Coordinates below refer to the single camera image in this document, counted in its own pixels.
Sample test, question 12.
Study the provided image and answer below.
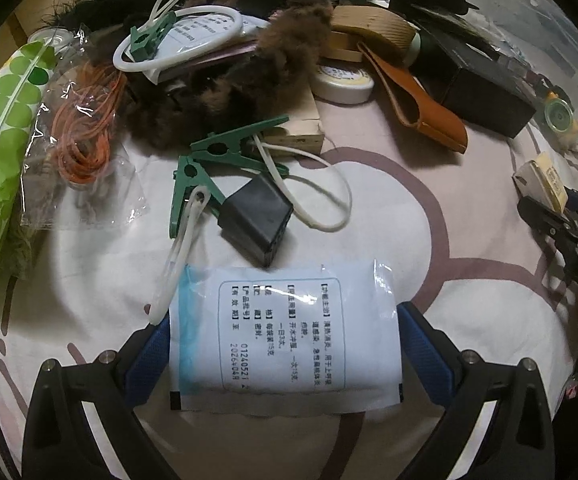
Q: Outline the green round toy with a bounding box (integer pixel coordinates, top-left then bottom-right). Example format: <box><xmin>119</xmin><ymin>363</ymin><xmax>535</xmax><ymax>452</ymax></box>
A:
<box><xmin>543</xmin><ymin>89</ymin><xmax>578</xmax><ymax>137</ymax></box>

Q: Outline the small black adapter block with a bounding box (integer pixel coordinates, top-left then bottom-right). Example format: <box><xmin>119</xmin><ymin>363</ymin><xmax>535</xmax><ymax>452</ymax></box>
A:
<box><xmin>218</xmin><ymin>174</ymin><xmax>296</xmax><ymax>267</ymax></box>

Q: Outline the brown leather case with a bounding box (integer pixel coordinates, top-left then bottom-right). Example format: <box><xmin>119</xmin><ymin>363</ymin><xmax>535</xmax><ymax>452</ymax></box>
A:
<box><xmin>356</xmin><ymin>41</ymin><xmax>470</xmax><ymax>154</ymax></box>

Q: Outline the white plastic ring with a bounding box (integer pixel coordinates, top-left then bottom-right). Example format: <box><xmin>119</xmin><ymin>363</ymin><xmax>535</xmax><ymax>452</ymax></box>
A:
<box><xmin>113</xmin><ymin>5</ymin><xmax>246</xmax><ymax>74</ymax></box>

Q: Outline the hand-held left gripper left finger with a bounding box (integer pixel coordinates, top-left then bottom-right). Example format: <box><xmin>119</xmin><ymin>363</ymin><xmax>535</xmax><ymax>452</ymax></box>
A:
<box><xmin>21</xmin><ymin>310</ymin><xmax>180</xmax><ymax>480</ymax></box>

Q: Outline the green clip with white cord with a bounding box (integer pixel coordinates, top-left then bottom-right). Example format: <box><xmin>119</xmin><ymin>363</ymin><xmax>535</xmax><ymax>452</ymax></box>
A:
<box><xmin>189</xmin><ymin>116</ymin><xmax>354</xmax><ymax>233</ymax></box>
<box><xmin>144</xmin><ymin>156</ymin><xmax>227</xmax><ymax>323</ymax></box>
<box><xmin>129</xmin><ymin>0</ymin><xmax>203</xmax><ymax>61</ymax></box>

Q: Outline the beige ribbed sleeve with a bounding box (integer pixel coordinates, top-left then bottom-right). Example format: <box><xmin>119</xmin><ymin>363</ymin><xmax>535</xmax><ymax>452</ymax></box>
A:
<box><xmin>330</xmin><ymin>4</ymin><xmax>422</xmax><ymax>69</ymax></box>

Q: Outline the black feathery fur piece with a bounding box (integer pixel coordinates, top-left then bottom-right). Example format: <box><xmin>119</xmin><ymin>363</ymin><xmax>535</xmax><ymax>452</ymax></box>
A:
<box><xmin>44</xmin><ymin>0</ymin><xmax>156</xmax><ymax>32</ymax></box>

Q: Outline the small yellow box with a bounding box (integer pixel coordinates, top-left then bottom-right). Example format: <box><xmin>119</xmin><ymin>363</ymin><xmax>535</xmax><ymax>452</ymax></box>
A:
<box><xmin>513</xmin><ymin>154</ymin><xmax>571</xmax><ymax>212</ymax></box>

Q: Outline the white round tape roll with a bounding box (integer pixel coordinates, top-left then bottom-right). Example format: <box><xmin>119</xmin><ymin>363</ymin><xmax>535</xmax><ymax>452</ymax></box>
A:
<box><xmin>313</xmin><ymin>64</ymin><xmax>375</xmax><ymax>106</ymax></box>

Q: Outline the white printed sachet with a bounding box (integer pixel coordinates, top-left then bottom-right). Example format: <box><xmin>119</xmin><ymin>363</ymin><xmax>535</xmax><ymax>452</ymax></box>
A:
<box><xmin>169</xmin><ymin>259</ymin><xmax>403</xmax><ymax>414</ymax></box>

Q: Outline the clear bag with orange cord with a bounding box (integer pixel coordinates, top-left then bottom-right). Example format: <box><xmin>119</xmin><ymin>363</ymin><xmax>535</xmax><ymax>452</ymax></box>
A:
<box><xmin>21</xmin><ymin>30</ymin><xmax>147</xmax><ymax>232</ymax></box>

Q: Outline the silver round lid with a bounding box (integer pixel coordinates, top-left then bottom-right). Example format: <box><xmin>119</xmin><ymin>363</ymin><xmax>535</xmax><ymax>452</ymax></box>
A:
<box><xmin>30</xmin><ymin>28</ymin><xmax>76</xmax><ymax>52</ymax></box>

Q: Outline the white printed card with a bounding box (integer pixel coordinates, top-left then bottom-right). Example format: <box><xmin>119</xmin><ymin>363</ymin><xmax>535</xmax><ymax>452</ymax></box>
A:
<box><xmin>156</xmin><ymin>10</ymin><xmax>259</xmax><ymax>84</ymax></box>

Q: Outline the brown fur piece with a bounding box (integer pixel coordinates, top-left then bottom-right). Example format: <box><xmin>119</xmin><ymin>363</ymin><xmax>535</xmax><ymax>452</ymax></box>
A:
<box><xmin>126</xmin><ymin>0</ymin><xmax>336</xmax><ymax>152</ymax></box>

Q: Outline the black cardboard box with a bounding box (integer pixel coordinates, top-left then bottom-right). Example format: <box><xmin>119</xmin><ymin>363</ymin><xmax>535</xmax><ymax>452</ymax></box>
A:
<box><xmin>416</xmin><ymin>25</ymin><xmax>538</xmax><ymax>139</ymax></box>

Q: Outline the pink patterned packet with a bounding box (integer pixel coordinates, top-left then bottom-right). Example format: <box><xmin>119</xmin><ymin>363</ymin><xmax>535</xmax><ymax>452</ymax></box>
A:
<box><xmin>188</xmin><ymin>41</ymin><xmax>261</xmax><ymax>69</ymax></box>

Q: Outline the wooden block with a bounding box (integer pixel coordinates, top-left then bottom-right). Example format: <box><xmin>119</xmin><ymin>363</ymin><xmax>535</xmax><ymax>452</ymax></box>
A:
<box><xmin>264</xmin><ymin>87</ymin><xmax>326</xmax><ymax>157</ymax></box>

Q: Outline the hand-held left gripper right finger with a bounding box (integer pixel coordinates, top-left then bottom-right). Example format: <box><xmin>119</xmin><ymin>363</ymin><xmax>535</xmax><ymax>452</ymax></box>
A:
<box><xmin>396</xmin><ymin>302</ymin><xmax>557</xmax><ymax>480</ymax></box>

